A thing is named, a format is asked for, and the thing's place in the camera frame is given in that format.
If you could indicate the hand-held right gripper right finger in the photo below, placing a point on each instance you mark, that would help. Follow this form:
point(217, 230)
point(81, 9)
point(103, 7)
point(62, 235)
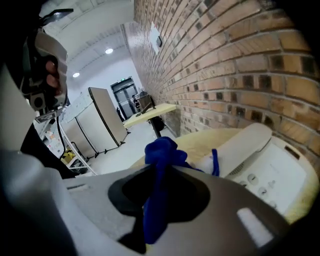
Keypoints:
point(225, 225)

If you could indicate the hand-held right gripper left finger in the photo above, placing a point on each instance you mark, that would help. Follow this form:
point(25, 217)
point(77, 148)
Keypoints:
point(95, 200)

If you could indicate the white desk telephone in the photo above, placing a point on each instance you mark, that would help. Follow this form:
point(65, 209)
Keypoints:
point(282, 175)

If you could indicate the blue cloth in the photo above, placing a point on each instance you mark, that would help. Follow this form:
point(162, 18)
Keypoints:
point(162, 152)

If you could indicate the white telephone handset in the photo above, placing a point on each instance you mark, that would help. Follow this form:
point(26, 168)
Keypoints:
point(247, 145)

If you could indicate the beige folding partition screen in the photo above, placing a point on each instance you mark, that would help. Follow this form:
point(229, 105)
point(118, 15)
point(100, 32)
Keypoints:
point(107, 117)

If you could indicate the rectangular wooden side table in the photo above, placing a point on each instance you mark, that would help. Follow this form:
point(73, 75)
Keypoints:
point(155, 111)

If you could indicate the dark double door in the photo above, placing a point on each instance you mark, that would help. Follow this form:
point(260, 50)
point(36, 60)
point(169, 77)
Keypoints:
point(123, 95)

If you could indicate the round ceiling light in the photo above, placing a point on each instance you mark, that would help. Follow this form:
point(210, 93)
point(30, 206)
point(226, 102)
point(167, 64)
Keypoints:
point(109, 51)
point(76, 74)

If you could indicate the white wall panel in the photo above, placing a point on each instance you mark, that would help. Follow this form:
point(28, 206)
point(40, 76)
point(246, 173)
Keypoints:
point(154, 35)

